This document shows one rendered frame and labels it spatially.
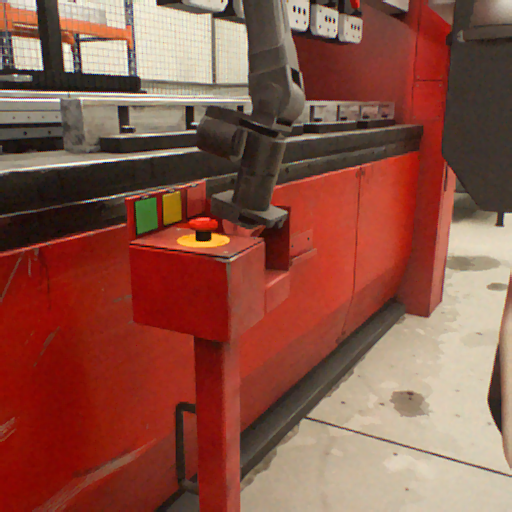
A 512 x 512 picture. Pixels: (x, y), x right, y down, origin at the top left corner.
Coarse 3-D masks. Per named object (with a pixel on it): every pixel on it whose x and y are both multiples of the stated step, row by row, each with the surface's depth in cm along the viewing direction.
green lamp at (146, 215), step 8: (144, 200) 73; (152, 200) 75; (136, 208) 72; (144, 208) 73; (152, 208) 75; (136, 216) 72; (144, 216) 74; (152, 216) 75; (144, 224) 74; (152, 224) 76
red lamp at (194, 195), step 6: (198, 186) 85; (192, 192) 84; (198, 192) 85; (192, 198) 84; (198, 198) 86; (192, 204) 84; (198, 204) 86; (192, 210) 84; (198, 210) 86; (192, 216) 85
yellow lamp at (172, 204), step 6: (162, 198) 77; (168, 198) 78; (174, 198) 80; (168, 204) 78; (174, 204) 80; (180, 204) 81; (168, 210) 79; (174, 210) 80; (180, 210) 81; (168, 216) 79; (174, 216) 80; (180, 216) 82; (168, 222) 79
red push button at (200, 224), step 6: (192, 222) 71; (198, 222) 71; (204, 222) 71; (210, 222) 71; (216, 222) 72; (192, 228) 71; (198, 228) 70; (204, 228) 70; (210, 228) 71; (198, 234) 72; (204, 234) 71; (210, 234) 72; (198, 240) 72; (204, 240) 72; (210, 240) 72
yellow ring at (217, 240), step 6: (180, 240) 72; (186, 240) 72; (192, 240) 72; (216, 240) 72; (222, 240) 72; (228, 240) 72; (192, 246) 70; (198, 246) 69; (204, 246) 69; (210, 246) 70
